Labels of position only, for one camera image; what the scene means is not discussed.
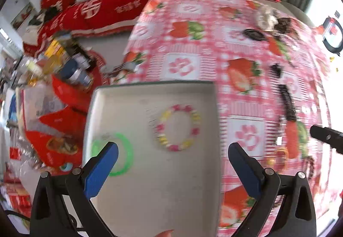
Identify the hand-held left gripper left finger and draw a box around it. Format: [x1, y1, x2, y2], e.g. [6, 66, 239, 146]
[29, 141, 119, 237]

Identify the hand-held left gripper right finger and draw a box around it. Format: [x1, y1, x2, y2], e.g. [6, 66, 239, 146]
[228, 142, 317, 237]

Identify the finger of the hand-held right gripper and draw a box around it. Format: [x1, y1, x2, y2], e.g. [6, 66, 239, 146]
[310, 125, 343, 154]

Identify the green bracelet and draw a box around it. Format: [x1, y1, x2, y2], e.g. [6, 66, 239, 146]
[91, 132, 134, 176]

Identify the dark brown bead bracelet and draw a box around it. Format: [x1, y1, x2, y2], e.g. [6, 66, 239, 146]
[305, 157, 317, 180]

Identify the grey tray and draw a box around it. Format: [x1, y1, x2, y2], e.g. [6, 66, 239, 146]
[83, 80, 223, 237]

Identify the pink yellow bead bracelet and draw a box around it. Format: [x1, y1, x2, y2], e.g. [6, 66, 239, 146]
[154, 104, 202, 152]

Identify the small black claw clip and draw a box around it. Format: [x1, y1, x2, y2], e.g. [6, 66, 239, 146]
[269, 64, 283, 78]

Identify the red snack packet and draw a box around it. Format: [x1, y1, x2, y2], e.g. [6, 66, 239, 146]
[38, 109, 86, 170]

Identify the red bag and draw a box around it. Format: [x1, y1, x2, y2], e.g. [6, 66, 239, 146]
[51, 50, 108, 113]

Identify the blue capped bottle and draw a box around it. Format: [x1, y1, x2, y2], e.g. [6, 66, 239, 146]
[60, 59, 93, 88]

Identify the black round appliance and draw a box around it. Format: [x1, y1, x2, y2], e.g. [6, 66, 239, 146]
[323, 16, 343, 53]

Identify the yellow bottle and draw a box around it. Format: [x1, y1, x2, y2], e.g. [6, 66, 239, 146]
[44, 55, 65, 79]

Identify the dark brown hair accessory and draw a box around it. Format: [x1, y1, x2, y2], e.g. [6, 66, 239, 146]
[276, 18, 294, 35]

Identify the black oval hair clip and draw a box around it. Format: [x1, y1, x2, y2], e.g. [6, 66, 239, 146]
[242, 29, 266, 42]

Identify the white flower scrunchie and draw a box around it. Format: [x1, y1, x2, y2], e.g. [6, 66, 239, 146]
[256, 8, 279, 30]

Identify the strawberry print tablecloth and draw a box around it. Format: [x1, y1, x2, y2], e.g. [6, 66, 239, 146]
[118, 0, 338, 237]

